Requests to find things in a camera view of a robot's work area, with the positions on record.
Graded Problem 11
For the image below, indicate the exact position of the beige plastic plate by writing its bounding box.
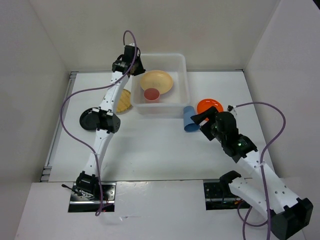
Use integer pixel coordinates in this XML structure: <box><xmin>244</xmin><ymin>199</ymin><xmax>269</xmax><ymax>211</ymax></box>
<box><xmin>139</xmin><ymin>70</ymin><xmax>174</xmax><ymax>95</ymax></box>

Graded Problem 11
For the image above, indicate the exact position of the blue plastic cup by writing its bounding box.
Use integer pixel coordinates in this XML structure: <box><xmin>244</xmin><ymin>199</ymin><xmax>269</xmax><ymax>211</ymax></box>
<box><xmin>183</xmin><ymin>105</ymin><xmax>200</xmax><ymax>133</ymax></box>

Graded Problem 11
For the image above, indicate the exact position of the pink plastic cup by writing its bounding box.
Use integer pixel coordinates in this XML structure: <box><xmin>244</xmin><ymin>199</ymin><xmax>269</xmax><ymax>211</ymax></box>
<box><xmin>143</xmin><ymin>88</ymin><xmax>160</xmax><ymax>104</ymax></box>

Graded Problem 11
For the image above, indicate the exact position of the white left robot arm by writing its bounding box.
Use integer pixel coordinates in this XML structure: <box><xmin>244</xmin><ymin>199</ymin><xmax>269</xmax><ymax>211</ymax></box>
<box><xmin>76</xmin><ymin>43</ymin><xmax>146</xmax><ymax>200</ymax></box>

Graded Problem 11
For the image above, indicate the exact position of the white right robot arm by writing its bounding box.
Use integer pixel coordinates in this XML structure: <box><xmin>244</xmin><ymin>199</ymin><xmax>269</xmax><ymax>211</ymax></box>
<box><xmin>191</xmin><ymin>106</ymin><xmax>314</xmax><ymax>240</ymax></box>

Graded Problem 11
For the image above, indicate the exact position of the orange plastic plate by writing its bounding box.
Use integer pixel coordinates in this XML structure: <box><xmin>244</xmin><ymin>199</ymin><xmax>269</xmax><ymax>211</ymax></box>
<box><xmin>196</xmin><ymin>98</ymin><xmax>224</xmax><ymax>115</ymax></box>

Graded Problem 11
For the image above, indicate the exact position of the round bamboo mat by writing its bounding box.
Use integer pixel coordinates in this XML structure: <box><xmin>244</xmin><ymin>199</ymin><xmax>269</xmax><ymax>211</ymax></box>
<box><xmin>116</xmin><ymin>89</ymin><xmax>132</xmax><ymax>114</ymax></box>

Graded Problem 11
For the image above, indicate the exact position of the black round plate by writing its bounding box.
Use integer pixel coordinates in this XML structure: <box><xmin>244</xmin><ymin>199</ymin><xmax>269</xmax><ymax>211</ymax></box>
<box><xmin>79</xmin><ymin>107</ymin><xmax>100</xmax><ymax>131</ymax></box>

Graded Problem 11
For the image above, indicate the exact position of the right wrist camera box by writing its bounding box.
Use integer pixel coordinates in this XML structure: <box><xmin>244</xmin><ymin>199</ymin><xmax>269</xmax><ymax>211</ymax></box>
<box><xmin>227</xmin><ymin>105</ymin><xmax>238</xmax><ymax>117</ymax></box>

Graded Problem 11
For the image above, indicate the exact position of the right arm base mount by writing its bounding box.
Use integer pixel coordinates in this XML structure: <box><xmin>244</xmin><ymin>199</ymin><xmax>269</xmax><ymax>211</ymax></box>
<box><xmin>203</xmin><ymin>180</ymin><xmax>249</xmax><ymax>211</ymax></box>

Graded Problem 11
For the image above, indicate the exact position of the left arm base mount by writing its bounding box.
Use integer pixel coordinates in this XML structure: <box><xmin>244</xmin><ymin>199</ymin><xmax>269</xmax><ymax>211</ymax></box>
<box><xmin>68</xmin><ymin>182</ymin><xmax>117</xmax><ymax>213</ymax></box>

